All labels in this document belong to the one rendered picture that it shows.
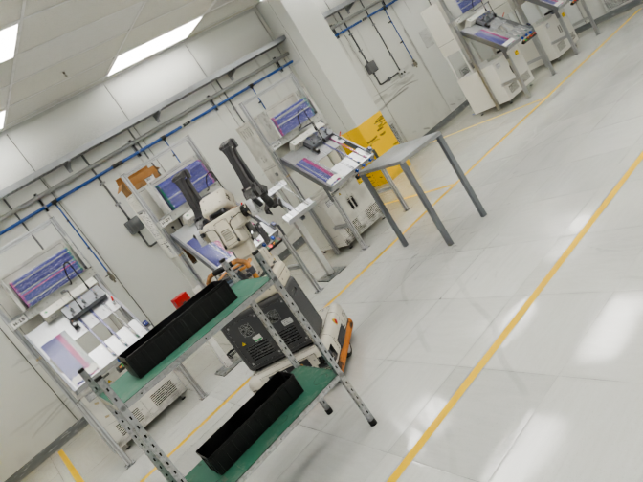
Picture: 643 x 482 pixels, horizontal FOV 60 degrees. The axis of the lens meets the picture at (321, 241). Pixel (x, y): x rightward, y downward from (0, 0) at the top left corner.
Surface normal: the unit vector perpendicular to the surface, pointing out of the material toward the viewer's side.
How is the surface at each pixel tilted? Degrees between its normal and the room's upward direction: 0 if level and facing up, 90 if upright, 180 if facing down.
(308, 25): 90
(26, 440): 90
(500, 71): 90
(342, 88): 90
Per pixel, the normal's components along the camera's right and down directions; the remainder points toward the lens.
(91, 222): 0.53, -0.12
